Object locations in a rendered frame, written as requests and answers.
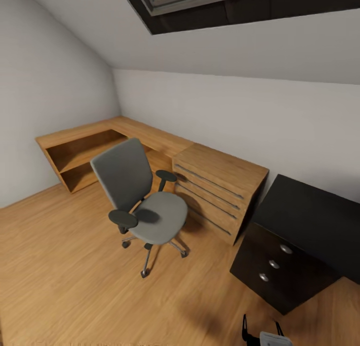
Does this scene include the swivel chair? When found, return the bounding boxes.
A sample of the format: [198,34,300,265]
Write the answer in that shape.
[90,138,188,278]

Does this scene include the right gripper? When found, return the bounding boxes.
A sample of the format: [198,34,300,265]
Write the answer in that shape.
[242,314,284,346]

